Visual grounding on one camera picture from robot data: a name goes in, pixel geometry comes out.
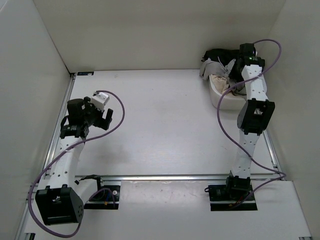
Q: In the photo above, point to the black garment in basket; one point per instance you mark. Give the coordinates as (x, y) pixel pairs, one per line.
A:
(220, 54)

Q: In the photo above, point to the white laundry basket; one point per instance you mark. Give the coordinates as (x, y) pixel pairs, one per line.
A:
(228, 103)

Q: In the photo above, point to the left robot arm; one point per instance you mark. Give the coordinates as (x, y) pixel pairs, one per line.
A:
(62, 200)

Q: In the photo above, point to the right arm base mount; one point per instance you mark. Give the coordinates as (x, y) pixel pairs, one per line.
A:
(221, 200)

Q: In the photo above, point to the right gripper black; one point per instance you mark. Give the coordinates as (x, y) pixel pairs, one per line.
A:
(232, 74)

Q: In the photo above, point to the grey trousers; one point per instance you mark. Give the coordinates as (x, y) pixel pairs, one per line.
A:
(216, 68)

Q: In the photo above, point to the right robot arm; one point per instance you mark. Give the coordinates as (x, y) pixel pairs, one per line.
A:
(252, 120)

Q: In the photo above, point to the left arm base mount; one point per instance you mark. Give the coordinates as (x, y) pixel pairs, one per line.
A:
(108, 196)

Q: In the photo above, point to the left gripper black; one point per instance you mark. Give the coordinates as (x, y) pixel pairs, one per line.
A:
(102, 123)

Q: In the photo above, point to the aluminium front rail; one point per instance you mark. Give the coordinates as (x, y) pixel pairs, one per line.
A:
(162, 177)

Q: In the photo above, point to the blue label sticker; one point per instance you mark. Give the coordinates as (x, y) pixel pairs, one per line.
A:
(85, 73)

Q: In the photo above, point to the beige garment in basket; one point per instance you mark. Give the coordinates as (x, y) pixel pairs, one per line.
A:
(222, 84)

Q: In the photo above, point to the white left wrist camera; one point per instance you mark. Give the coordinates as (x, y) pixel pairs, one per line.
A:
(99, 100)

